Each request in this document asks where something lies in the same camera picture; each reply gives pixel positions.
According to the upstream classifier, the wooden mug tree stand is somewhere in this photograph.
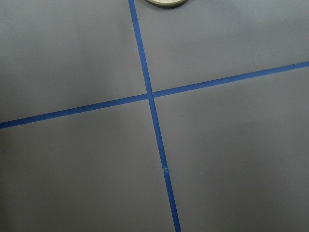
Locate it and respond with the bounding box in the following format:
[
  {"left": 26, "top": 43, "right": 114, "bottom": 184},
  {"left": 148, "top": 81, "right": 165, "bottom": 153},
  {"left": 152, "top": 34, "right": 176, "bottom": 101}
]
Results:
[{"left": 145, "top": 0, "right": 187, "bottom": 8}]

